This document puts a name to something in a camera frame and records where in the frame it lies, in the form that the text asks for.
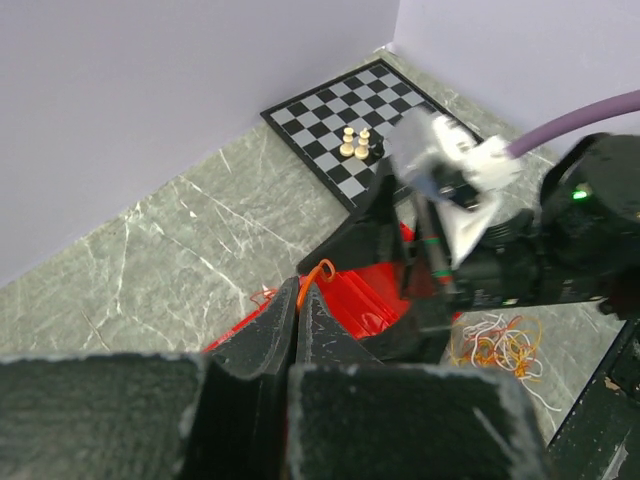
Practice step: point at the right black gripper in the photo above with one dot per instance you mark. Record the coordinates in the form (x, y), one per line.
(492, 277)

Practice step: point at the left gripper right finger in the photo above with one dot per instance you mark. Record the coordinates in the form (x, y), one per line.
(323, 341)

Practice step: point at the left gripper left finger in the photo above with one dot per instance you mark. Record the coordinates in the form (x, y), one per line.
(264, 347)

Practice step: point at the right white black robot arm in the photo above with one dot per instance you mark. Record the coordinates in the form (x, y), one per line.
(579, 244)

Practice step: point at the red three-compartment tray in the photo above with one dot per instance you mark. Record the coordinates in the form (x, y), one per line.
(364, 301)

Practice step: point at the cream chess piece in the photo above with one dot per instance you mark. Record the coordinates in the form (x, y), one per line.
(361, 151)
(347, 147)

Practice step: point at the black chess piece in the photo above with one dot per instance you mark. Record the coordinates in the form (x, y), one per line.
(377, 150)

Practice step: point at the black grey chessboard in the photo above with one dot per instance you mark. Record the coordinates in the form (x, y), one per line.
(374, 97)

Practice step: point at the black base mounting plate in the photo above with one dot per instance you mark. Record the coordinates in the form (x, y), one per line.
(599, 438)

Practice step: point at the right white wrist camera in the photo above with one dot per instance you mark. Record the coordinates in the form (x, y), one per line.
(437, 157)

